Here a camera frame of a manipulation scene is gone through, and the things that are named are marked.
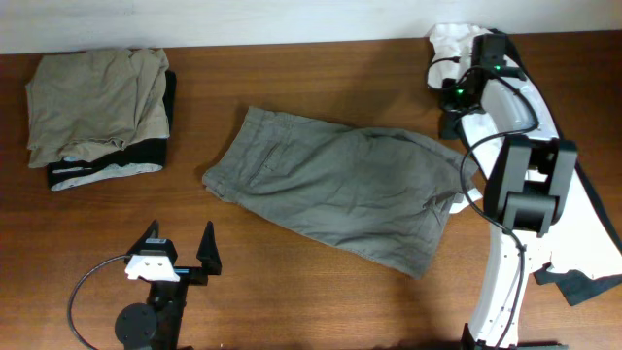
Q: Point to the dark garment under white shirt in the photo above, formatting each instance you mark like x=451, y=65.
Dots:
x=575, y=286

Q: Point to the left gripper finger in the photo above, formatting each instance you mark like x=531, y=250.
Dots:
x=151, y=232
x=208, y=253

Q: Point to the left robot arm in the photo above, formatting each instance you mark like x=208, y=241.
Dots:
x=156, y=322

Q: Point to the grey-green shorts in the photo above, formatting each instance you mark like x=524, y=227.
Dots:
x=384, y=194

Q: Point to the folded beige garment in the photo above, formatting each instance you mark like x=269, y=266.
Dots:
x=88, y=105

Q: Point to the folded black garment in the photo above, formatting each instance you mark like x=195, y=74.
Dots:
x=144, y=157

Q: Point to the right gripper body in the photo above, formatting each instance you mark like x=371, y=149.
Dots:
x=450, y=124

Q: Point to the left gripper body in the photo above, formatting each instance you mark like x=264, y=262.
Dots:
x=187, y=274

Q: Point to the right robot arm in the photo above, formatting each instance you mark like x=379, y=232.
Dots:
x=525, y=195

